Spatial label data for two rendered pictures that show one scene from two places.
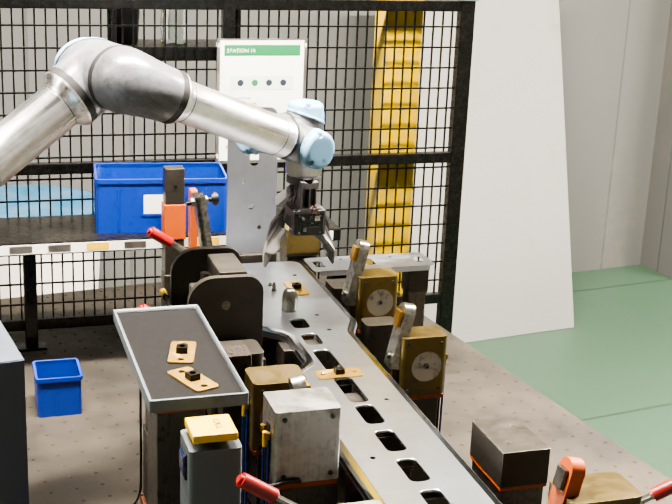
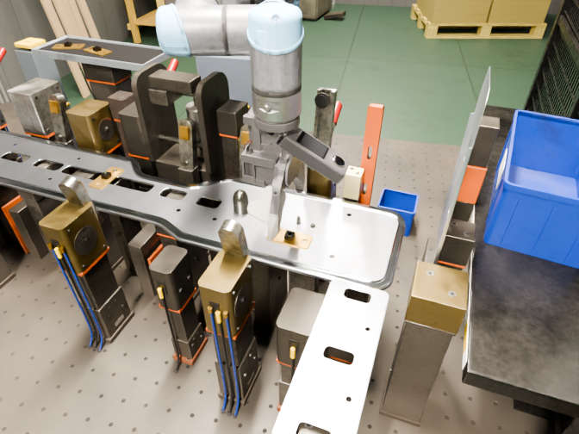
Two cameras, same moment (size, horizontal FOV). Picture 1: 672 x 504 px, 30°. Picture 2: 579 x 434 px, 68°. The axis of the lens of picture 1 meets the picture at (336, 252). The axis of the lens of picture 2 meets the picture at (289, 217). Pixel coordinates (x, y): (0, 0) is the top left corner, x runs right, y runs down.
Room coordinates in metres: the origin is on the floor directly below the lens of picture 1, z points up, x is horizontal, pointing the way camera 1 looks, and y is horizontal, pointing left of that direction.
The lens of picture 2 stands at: (2.90, -0.40, 1.55)
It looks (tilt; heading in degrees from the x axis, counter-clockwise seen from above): 39 degrees down; 128
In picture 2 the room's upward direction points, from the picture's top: straight up
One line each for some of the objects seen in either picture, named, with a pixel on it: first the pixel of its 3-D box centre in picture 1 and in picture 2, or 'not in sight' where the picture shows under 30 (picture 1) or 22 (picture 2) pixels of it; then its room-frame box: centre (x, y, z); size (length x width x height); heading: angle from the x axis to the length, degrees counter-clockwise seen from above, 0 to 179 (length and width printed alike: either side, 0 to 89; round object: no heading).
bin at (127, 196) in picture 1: (159, 197); (546, 180); (2.87, 0.42, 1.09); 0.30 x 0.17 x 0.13; 102
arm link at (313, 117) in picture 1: (304, 128); (276, 49); (2.50, 0.08, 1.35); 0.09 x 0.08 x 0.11; 130
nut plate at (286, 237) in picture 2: (296, 286); (289, 236); (2.53, 0.08, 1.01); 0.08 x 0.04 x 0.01; 18
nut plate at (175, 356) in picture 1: (182, 349); (96, 49); (1.74, 0.22, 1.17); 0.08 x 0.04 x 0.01; 4
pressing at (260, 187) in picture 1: (252, 181); (456, 181); (2.77, 0.20, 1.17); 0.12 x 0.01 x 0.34; 108
